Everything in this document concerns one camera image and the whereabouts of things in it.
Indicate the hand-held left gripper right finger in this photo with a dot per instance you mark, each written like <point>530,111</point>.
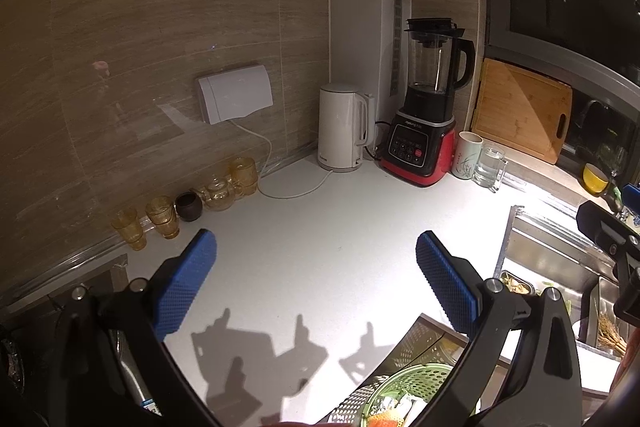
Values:
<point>445,279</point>

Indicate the clear glass mug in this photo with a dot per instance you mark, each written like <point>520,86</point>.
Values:
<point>487,169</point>

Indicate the wooden cutting board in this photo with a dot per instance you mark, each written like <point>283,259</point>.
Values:
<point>520,107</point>

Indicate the white electric kettle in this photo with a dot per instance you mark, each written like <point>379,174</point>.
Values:
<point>340,127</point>

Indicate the white pipe casing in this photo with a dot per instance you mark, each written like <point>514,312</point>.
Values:
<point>360,32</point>

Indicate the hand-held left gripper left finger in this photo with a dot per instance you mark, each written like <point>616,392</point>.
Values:
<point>187,282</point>

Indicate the steel food box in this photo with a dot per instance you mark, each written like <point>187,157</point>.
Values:
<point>517,284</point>

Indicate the bamboo pot brush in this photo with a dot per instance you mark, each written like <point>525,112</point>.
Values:
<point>611,334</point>

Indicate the perforated steel rack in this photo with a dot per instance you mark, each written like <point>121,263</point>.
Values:
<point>425,337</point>

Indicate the green perforated basket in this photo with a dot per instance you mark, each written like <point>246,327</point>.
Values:
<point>415,379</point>

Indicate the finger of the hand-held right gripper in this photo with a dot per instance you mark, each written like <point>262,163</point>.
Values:
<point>605,227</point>
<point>630,196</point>

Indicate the stainless steel sink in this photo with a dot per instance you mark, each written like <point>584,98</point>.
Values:
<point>545,247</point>

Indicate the yellow bowl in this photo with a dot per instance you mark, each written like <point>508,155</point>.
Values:
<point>594,179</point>

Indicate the red and black blender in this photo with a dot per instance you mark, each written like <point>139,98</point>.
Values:
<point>415,142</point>

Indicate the amber glass cup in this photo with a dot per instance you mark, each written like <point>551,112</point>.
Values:
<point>162,219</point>
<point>244,177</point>
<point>130,229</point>

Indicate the white printed mug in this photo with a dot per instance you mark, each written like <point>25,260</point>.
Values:
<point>466,157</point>

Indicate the amber glass teapot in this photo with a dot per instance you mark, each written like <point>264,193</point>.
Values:
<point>217,194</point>

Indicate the white wall socket cover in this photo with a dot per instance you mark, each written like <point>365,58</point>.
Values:
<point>232,94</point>

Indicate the dark brown cup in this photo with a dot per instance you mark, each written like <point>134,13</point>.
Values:
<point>188,207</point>

